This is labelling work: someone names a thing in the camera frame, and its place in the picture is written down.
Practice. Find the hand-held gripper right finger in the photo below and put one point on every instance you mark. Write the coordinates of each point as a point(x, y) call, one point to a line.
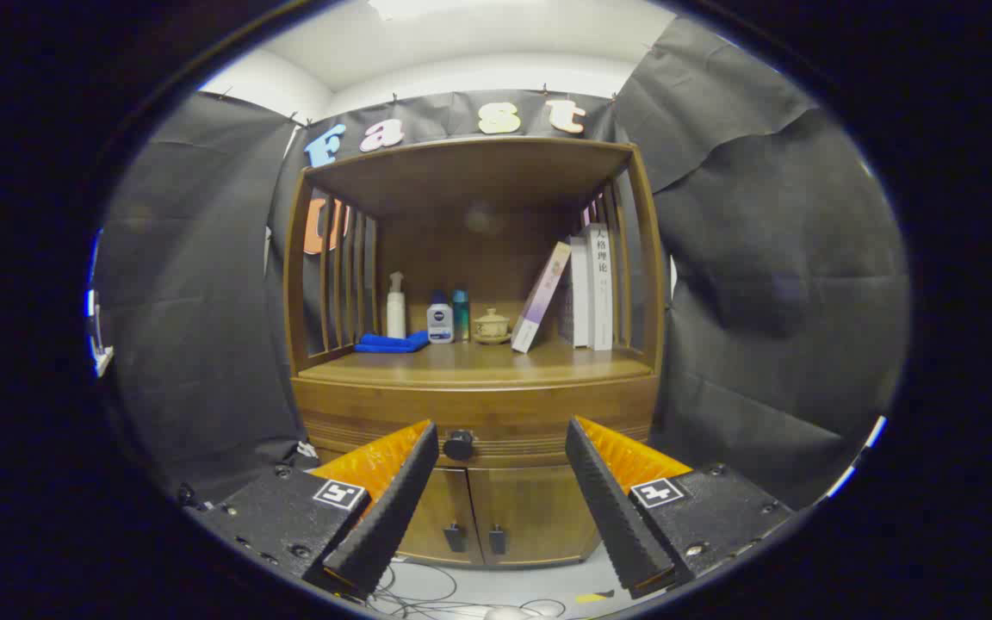
point(608, 508)

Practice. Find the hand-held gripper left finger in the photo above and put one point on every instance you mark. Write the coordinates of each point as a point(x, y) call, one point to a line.
point(393, 508)

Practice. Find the wooden drawer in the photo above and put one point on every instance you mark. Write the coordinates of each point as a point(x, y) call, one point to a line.
point(513, 413)

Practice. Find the wooden cabinet door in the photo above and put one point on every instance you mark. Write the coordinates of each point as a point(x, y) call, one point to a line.
point(530, 508)
point(449, 499)

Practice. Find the wooden countertop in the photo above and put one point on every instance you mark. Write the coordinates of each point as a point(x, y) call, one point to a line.
point(479, 362)

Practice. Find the wooden cabinet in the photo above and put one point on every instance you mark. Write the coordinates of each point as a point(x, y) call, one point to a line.
point(461, 185)

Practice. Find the yellow tape piece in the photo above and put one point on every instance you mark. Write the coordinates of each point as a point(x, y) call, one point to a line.
point(592, 597)

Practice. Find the white round object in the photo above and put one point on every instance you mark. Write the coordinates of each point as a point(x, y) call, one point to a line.
point(513, 614)

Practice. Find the blue folded cloth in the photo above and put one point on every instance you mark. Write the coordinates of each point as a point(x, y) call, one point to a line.
point(388, 343)

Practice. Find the white blue-capped lotion bottle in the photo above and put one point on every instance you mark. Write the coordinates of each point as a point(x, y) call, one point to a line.
point(440, 327)

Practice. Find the white pump bottle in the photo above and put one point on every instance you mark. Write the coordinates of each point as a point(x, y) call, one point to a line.
point(396, 314)

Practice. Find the teal spray can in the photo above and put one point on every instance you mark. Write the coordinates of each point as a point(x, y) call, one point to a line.
point(461, 314)

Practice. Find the beige lidded teacup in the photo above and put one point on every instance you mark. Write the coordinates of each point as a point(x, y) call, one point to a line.
point(491, 327)

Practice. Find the tall white book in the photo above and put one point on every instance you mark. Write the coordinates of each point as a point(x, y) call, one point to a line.
point(601, 293)

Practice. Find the purple white book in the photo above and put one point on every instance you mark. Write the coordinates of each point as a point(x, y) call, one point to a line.
point(539, 301)

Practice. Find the black backdrop cloth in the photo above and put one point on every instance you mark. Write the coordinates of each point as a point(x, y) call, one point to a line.
point(763, 258)

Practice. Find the ceiling light panel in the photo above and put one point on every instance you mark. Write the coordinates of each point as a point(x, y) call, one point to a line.
point(453, 7)

